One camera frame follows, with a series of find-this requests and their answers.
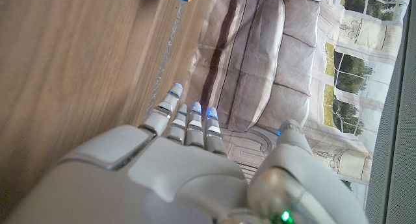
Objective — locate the printed sofa room backdrop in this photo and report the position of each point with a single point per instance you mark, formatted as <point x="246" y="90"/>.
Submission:
<point x="276" y="71"/>

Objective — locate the grey tape outline strip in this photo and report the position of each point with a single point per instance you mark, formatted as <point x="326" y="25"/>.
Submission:
<point x="165" y="55"/>

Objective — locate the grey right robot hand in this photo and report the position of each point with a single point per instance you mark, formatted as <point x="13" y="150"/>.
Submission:
<point x="182" y="178"/>

